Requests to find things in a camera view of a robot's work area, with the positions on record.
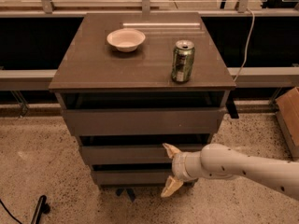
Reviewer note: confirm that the green soda can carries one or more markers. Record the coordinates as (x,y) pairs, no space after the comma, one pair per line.
(183,58)

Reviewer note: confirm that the grey bottom drawer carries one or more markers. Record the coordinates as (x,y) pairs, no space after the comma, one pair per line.
(130,178)

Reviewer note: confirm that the grey three-drawer cabinet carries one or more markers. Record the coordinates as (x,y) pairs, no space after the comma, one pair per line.
(95,75)

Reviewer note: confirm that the white paper bowl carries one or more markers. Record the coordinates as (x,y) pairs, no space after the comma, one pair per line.
(126,39)

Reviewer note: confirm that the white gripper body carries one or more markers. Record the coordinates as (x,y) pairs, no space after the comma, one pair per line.
(177,166)

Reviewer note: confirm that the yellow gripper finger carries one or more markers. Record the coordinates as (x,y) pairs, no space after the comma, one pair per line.
(172,184)
(171,150)

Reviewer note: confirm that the grey top drawer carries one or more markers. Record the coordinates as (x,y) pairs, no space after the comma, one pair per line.
(90,122)

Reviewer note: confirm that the black floor object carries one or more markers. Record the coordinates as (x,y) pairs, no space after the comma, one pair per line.
(42,207)

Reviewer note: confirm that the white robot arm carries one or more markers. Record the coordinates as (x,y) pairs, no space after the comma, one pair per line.
(216,161)

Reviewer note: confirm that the grey drawer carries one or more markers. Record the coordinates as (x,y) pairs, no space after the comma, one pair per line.
(130,178)
(90,122)
(107,155)

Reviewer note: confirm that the cardboard box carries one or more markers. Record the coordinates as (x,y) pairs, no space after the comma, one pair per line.
(288,118)

